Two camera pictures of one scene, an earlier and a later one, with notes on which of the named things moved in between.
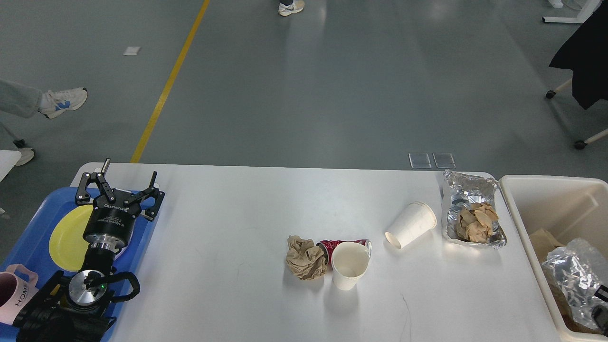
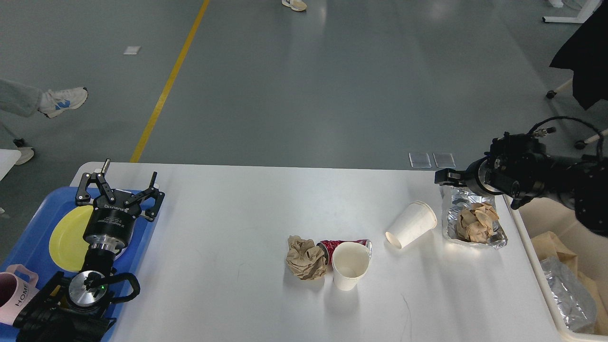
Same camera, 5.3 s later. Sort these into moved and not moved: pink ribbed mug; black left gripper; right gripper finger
Moved: right gripper finger
Not moved: pink ribbed mug; black left gripper
